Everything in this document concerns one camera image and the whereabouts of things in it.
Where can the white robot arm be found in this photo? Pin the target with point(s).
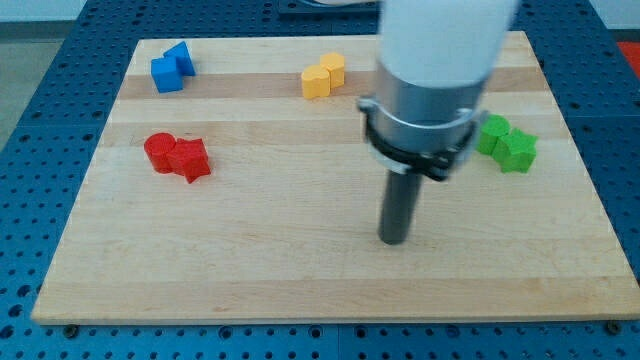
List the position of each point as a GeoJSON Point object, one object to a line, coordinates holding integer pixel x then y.
{"type": "Point", "coordinates": [434, 60]}

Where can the red star block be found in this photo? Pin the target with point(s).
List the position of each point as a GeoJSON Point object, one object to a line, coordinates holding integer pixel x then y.
{"type": "Point", "coordinates": [189, 158]}

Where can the green star block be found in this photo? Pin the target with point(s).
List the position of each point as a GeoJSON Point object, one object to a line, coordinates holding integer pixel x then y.
{"type": "Point", "coordinates": [515, 152]}

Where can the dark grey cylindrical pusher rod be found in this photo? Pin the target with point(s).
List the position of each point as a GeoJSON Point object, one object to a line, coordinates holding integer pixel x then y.
{"type": "Point", "coordinates": [400, 198]}

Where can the wooden board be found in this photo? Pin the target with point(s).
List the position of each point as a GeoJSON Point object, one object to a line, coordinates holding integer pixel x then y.
{"type": "Point", "coordinates": [284, 229]}

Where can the yellow heart block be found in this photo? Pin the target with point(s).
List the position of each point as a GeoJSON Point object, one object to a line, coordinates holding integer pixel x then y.
{"type": "Point", "coordinates": [315, 82]}

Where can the yellow hexagon block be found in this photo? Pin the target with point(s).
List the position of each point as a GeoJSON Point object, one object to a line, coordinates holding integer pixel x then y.
{"type": "Point", "coordinates": [335, 64]}

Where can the red cylinder block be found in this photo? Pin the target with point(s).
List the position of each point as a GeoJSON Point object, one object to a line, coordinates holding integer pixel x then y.
{"type": "Point", "coordinates": [157, 147]}

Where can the blue cube block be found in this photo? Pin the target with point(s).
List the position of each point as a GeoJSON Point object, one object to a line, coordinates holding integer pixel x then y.
{"type": "Point", "coordinates": [166, 74]}

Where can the blue triangle block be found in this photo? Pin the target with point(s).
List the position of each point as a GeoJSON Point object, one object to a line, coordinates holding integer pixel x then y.
{"type": "Point", "coordinates": [180, 52]}

